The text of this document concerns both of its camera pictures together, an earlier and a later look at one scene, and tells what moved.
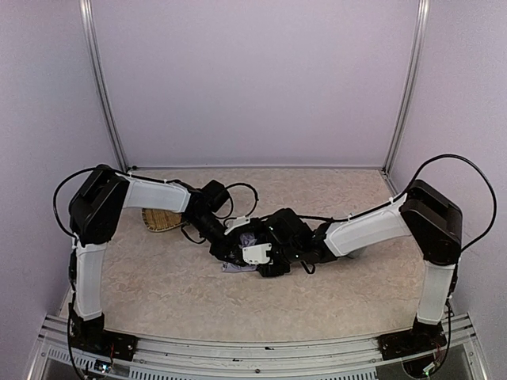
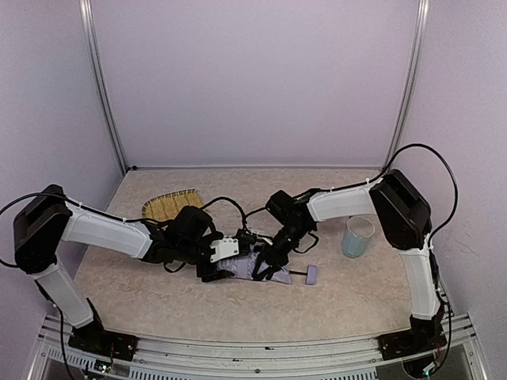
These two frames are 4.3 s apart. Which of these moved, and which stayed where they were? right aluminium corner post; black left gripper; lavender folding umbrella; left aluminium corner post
Moved: lavender folding umbrella; black left gripper
Stayed: left aluminium corner post; right aluminium corner post
